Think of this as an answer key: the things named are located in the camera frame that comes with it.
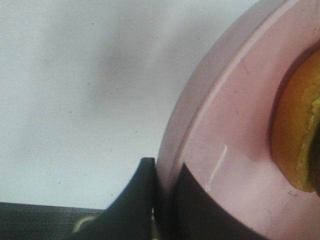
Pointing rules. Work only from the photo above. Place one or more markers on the pink round plate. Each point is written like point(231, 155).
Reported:
point(220, 126)

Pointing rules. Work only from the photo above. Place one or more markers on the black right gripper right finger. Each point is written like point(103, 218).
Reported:
point(199, 217)

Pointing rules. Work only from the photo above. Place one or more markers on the burger with lettuce and cheese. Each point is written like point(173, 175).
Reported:
point(295, 132)

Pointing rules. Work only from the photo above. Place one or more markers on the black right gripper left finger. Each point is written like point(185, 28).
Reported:
point(129, 217)

